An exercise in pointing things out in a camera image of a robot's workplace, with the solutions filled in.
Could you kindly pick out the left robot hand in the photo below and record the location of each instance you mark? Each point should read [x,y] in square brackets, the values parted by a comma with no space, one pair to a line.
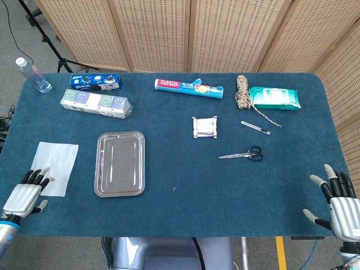
[24,197]

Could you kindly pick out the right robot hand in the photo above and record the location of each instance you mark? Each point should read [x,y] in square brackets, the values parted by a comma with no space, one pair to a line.
[346,216]

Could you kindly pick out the white paper sheet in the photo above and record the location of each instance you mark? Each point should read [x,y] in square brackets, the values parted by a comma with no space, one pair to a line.
[56,160]

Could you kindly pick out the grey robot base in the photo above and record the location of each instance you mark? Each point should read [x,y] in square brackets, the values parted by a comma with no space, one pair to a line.
[168,253]

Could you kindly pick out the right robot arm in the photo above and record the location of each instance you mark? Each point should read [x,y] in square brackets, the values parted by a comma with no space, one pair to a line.
[350,256]

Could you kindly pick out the stainless steel tray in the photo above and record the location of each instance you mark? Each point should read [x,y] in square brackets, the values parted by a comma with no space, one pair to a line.
[119,163]

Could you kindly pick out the silver table leg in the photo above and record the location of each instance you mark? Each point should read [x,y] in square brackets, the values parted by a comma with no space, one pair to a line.
[245,253]

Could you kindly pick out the pastel tissue multipack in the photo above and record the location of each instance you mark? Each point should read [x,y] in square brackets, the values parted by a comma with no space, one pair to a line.
[95,102]

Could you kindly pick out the clear plastic water bottle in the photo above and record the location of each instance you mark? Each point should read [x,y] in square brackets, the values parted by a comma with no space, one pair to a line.
[31,73]

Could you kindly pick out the silver pen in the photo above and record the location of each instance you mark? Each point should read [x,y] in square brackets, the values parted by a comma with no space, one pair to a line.
[256,127]

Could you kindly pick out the blue cookie box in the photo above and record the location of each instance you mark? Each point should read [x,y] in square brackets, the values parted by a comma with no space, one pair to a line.
[95,82]

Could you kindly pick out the green wet wipes pack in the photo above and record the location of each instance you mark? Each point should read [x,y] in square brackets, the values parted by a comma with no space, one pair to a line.
[275,98]

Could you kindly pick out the blue table cloth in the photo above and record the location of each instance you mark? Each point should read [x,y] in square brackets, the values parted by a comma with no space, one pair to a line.
[180,202]

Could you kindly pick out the black tripod stand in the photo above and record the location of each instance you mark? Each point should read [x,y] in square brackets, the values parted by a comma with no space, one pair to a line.
[47,40]

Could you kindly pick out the white red small packet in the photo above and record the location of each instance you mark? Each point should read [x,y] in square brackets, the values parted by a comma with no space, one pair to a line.
[205,126]

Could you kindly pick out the plastic food wrap box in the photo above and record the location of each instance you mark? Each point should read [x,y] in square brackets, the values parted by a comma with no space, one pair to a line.
[185,87]

